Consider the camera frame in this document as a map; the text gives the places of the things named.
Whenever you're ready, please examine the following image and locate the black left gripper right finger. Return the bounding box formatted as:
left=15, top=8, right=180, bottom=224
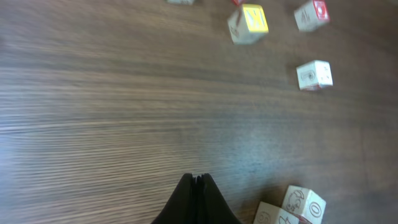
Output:
left=196, top=174, right=241, bottom=224

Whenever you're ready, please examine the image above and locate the white block green side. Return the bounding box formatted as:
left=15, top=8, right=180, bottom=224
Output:
left=166, top=0, right=195, bottom=5

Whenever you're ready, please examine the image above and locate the white block red base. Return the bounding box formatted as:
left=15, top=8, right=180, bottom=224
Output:
left=296, top=60, right=333, bottom=91

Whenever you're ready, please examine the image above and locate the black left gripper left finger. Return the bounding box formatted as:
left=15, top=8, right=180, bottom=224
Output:
left=152, top=174, right=195, bottom=224

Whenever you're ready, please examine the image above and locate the white block red U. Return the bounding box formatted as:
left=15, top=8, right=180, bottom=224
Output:
left=232, top=0, right=246, bottom=6

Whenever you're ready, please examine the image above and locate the red O block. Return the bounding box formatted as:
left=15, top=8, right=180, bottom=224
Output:
left=294, top=0, right=330, bottom=32

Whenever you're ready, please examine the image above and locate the yellow top block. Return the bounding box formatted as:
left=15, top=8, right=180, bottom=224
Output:
left=228, top=4, right=269, bottom=45

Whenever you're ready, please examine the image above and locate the white O block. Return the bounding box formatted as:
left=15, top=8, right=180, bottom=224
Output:
left=282, top=185, right=326, bottom=224

